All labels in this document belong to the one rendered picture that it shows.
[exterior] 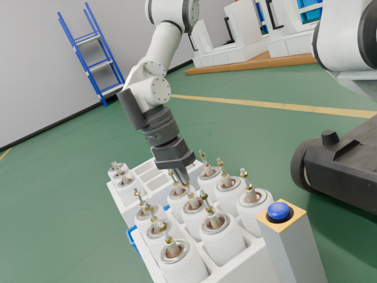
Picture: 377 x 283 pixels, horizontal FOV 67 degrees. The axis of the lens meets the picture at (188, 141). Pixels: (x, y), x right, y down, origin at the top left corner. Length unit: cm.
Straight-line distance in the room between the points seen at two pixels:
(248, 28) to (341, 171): 328
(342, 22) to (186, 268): 63
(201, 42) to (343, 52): 457
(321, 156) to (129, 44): 641
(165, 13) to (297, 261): 65
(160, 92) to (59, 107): 630
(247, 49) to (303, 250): 353
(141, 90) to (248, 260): 46
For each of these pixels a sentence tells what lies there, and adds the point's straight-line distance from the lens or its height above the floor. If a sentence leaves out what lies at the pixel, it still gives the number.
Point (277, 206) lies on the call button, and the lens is 59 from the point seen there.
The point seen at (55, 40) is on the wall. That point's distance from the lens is 697.
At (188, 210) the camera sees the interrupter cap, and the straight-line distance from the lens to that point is 82.
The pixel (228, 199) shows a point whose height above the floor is 23.
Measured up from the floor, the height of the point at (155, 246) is 23.
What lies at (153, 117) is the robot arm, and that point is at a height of 54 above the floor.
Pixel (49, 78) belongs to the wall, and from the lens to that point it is 692.
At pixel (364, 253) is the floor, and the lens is 94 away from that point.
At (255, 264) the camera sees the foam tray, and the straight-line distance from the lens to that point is 75.
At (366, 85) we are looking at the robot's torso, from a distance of 88.
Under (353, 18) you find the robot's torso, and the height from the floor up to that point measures 58.
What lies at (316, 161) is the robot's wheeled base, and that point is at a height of 18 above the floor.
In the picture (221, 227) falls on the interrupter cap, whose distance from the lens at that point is 71.
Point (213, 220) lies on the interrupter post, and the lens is 72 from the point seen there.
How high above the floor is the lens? 68
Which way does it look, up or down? 19 degrees down
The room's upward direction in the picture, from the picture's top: 23 degrees counter-clockwise
